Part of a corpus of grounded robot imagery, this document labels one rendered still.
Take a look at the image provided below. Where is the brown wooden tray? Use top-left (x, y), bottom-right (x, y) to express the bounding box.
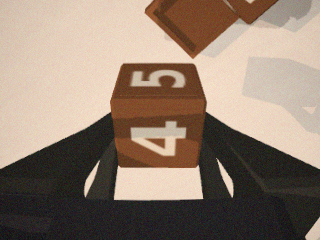
top-left (145, 0), bottom-right (239, 58)

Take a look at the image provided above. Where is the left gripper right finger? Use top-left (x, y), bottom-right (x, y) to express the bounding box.
top-left (198, 112), bottom-right (320, 237)

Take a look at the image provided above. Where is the brown wooden number cube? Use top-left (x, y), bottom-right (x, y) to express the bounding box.
top-left (110, 63), bottom-right (207, 168)
top-left (222, 0), bottom-right (279, 24)

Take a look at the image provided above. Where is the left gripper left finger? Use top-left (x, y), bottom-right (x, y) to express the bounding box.
top-left (0, 112), bottom-right (118, 200)

